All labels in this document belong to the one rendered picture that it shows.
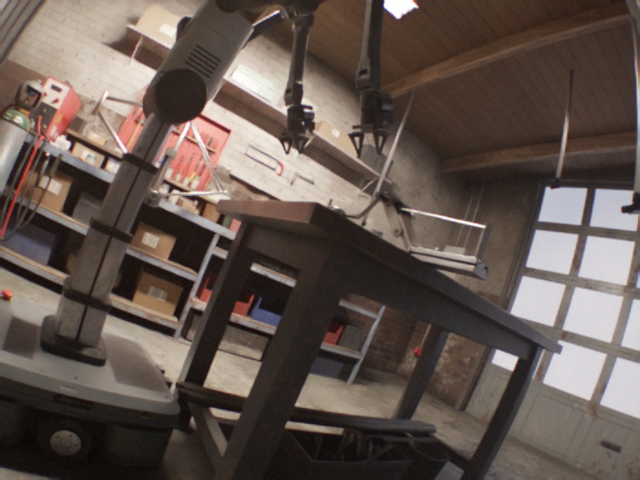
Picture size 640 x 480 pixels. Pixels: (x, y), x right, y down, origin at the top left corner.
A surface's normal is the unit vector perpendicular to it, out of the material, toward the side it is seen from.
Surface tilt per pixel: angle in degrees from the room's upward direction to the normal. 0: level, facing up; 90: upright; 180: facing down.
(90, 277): 90
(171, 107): 90
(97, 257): 90
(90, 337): 90
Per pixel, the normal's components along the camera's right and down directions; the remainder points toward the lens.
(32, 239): 0.49, 0.11
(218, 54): 0.55, 0.33
